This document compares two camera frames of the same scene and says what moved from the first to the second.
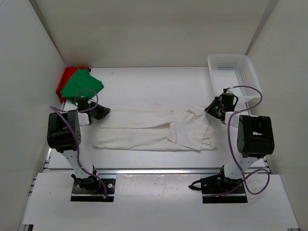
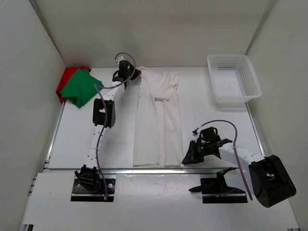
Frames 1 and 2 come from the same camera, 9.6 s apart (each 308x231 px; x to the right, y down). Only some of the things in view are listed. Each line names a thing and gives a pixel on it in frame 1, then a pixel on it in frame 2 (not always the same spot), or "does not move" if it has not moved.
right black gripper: [211, 109] → [192, 157]
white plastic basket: [227, 70] does not move
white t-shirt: [155, 128] → [158, 138]
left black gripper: [103, 111] → [136, 73]
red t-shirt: [68, 73] does not move
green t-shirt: [82, 84] does not move
